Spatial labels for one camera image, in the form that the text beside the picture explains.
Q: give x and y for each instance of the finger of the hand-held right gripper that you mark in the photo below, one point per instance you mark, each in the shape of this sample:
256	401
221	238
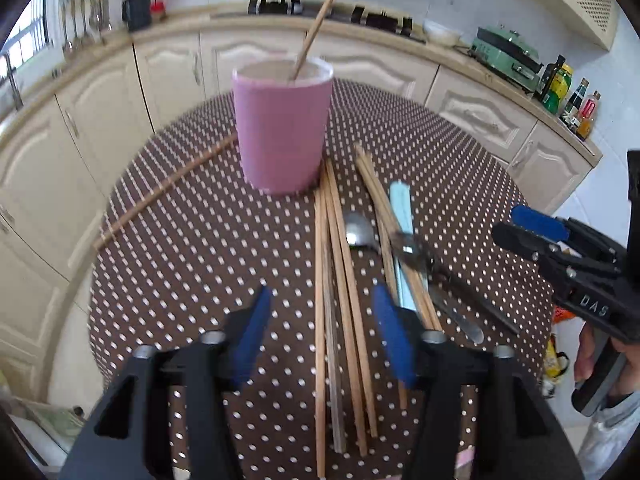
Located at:
540	222
525	245

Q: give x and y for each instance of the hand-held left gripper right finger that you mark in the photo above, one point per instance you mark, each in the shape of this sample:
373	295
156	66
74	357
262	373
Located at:
395	335

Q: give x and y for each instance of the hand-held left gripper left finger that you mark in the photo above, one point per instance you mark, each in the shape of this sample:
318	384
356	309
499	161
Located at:
250	332

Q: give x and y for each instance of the pile of wooden chopsticks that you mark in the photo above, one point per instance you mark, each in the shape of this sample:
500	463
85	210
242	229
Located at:
344	280

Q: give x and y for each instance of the brown wooden chopstick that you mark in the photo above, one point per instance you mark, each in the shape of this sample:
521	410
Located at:
320	17
165	185

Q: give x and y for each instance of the pink cup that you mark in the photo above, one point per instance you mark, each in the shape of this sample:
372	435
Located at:
280	130

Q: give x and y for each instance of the hanging kitchen utensils rack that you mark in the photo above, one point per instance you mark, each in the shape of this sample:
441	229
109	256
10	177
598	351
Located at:
82	15

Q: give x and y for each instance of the person's right hand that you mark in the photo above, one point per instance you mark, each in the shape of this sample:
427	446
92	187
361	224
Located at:
582	355

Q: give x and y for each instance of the grey metal chopstick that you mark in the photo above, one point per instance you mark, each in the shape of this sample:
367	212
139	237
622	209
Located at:
334	360

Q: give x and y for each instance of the colourful snack bag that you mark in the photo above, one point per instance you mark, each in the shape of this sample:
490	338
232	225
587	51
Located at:
555	355

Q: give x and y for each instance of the brown polka dot tablecloth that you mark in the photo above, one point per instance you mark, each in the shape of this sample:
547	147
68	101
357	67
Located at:
200	260

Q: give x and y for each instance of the metal spoon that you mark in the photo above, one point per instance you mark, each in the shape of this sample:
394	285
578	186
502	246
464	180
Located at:
360	232

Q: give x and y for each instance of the orange sauce bottle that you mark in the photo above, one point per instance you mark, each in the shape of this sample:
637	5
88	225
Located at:
587	117

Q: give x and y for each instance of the dark soy sauce bottle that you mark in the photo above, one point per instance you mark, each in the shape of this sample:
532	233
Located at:
575	102

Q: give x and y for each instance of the person's grey clothing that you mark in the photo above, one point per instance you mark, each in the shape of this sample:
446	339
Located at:
610	440

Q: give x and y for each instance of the light blue flat utensil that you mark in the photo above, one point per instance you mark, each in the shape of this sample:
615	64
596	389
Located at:
400	205

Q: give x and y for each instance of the green yellow bottle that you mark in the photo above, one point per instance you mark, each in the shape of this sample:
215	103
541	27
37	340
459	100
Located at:
560	90

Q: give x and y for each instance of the green electric cooker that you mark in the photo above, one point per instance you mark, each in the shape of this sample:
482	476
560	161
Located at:
505	52

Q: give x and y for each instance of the white bowl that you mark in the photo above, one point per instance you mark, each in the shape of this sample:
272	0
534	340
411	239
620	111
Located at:
442	34

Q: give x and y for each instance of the cream kitchen base cabinets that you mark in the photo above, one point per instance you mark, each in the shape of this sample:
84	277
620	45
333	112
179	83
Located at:
50	160

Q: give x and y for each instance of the beige kitchen countertop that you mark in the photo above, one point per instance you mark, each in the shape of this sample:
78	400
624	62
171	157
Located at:
115	35

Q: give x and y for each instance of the black gas stove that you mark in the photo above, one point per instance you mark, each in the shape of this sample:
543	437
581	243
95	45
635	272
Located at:
280	6

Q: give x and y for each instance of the small red container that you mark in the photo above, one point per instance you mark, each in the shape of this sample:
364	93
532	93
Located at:
158	10

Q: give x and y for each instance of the metal kitchen faucet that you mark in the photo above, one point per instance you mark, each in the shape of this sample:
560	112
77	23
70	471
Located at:
15	90

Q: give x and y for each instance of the black electric kettle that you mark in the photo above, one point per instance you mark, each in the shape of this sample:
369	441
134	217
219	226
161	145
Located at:
136	12

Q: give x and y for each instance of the kitchen window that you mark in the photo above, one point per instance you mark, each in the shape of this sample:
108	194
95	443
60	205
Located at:
30	35

